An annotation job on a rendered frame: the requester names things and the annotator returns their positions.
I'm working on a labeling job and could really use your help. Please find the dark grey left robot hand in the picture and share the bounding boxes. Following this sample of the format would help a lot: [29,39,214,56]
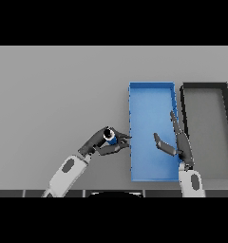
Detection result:
[77,125,133,158]

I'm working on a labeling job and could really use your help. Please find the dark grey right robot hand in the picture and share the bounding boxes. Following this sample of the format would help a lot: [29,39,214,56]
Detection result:
[153,110,195,168]

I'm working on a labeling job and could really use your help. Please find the blue pipe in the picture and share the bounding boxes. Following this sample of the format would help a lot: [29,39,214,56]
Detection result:
[103,127,119,146]

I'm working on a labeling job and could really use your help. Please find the dark grey bin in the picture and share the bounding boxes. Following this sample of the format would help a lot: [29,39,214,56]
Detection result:
[180,82,228,180]

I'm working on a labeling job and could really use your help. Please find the blue bin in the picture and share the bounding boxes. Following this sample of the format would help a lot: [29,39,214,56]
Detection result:
[127,81,182,182]

